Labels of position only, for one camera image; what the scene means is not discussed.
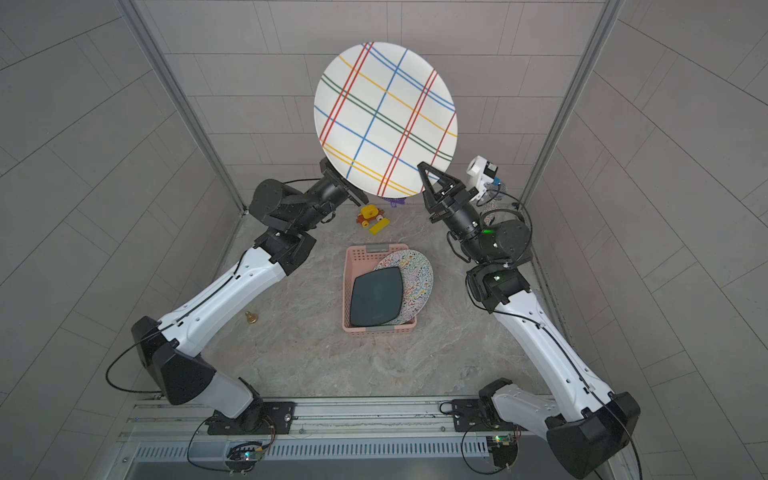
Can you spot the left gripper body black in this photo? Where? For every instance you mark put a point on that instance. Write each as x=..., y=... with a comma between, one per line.
x=342, y=185

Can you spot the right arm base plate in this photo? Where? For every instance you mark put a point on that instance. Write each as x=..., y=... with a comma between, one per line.
x=475, y=414

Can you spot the purple microfibre cloth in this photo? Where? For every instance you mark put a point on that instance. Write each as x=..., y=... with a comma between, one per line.
x=396, y=202

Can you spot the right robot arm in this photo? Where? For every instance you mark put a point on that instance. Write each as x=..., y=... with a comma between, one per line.
x=587, y=423

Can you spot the left green circuit board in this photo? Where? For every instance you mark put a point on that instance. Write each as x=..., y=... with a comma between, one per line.
x=247, y=452

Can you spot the small brass bell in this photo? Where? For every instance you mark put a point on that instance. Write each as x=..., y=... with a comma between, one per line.
x=251, y=317

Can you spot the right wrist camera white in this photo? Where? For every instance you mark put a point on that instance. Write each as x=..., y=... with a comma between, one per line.
x=481, y=173

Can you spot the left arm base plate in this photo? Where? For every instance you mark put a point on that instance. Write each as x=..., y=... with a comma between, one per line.
x=259, y=418

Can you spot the aluminium mounting rail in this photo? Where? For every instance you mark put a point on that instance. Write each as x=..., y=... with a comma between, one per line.
x=346, y=417

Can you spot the yellow red toy vehicle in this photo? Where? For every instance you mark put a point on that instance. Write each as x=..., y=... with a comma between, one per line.
x=369, y=214

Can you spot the left aluminium corner post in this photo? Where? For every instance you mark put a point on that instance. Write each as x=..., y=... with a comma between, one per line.
x=151, y=50

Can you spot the right green circuit board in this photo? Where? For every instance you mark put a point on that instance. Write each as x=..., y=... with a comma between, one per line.
x=503, y=451

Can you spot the green circuit board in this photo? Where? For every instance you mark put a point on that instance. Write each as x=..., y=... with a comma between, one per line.
x=247, y=452
x=503, y=451

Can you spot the colourful squiggle pattern plate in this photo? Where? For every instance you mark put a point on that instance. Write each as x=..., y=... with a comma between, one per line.
x=417, y=278

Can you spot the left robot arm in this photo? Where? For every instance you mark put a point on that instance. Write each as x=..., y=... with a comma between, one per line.
x=170, y=348

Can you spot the pink perforated plastic basket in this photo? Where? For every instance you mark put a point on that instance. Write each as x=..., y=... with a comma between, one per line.
x=359, y=260

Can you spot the white plaid striped plate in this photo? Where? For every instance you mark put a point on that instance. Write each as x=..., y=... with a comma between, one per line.
x=380, y=110

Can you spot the aluminium corner post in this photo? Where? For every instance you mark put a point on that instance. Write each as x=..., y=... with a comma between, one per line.
x=588, y=60
x=151, y=50

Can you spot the right aluminium corner post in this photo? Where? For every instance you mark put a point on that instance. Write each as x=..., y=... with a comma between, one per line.
x=588, y=60

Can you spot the dark teal square plate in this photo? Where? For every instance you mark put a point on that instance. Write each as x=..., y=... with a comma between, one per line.
x=376, y=298

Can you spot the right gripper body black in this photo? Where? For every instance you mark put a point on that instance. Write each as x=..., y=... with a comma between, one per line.
x=462, y=219

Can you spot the yellow toy brick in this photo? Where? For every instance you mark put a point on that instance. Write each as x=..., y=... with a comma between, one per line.
x=379, y=226

